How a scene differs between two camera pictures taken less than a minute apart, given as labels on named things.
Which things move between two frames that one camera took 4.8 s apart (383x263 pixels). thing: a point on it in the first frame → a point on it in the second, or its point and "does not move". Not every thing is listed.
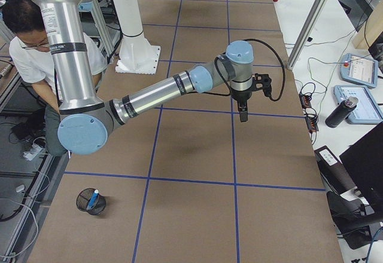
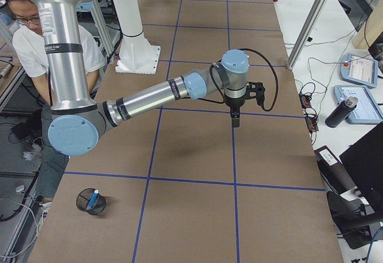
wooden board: [370, 30] does not move
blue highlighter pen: [94, 198] does not move
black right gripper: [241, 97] → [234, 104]
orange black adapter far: [305, 101] does not move
